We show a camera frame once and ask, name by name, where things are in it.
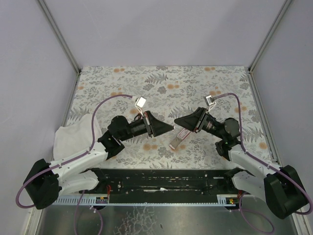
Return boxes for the aluminium frame post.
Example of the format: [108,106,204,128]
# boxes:
[248,0,294,73]
[35,0,81,74]

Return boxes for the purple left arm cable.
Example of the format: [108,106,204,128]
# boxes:
[15,94,134,235]

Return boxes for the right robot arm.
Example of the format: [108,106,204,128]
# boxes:
[174,107,313,219]

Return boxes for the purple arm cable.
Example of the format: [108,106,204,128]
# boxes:
[212,92,313,233]
[15,94,134,235]

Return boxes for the left aluminium frame post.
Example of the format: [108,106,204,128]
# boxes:
[35,0,81,74]

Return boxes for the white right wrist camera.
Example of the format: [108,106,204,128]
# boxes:
[204,95,216,112]

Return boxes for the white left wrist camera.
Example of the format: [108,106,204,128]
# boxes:
[134,96,147,116]

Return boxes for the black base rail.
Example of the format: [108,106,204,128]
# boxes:
[85,168,241,205]

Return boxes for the red white staple box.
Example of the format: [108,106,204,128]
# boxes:
[169,128,190,150]

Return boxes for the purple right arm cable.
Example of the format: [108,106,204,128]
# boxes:
[212,92,313,233]

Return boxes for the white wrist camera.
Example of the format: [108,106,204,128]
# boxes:
[134,96,147,116]
[204,95,216,112]

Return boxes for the right aluminium frame post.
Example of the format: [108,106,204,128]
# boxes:
[248,0,294,73]

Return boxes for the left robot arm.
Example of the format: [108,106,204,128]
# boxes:
[22,111,174,210]

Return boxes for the white cloth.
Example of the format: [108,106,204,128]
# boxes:
[53,114,93,160]

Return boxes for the white cable duct strip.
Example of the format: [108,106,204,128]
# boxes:
[53,195,109,206]

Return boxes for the floral patterned table mat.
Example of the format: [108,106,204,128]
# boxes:
[65,66,273,169]

